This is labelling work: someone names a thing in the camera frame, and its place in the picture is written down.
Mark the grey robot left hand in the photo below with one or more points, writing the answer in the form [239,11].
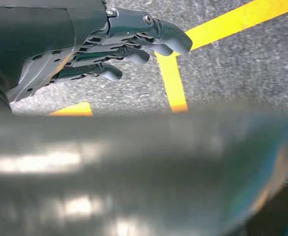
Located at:
[47,35]

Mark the grey robot left thigh shell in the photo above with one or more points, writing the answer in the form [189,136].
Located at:
[109,179]

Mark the yellow tape square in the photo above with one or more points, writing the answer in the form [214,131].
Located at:
[171,81]

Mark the dark robot left foot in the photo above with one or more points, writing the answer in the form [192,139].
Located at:
[281,211]

